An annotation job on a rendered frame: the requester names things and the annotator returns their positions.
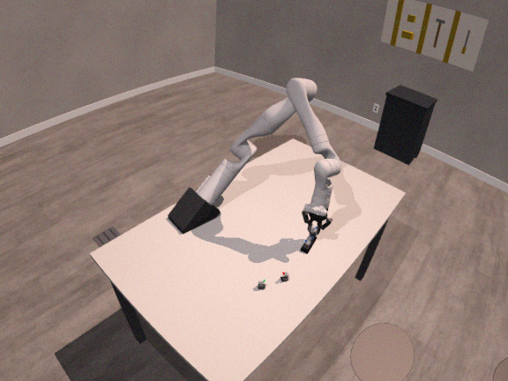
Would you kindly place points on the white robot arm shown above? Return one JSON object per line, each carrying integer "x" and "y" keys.
{"x": 300, "y": 92}

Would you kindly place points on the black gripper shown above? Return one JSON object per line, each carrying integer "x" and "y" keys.
{"x": 318, "y": 219}

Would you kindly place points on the black rack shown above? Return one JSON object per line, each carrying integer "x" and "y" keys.
{"x": 305, "y": 250}

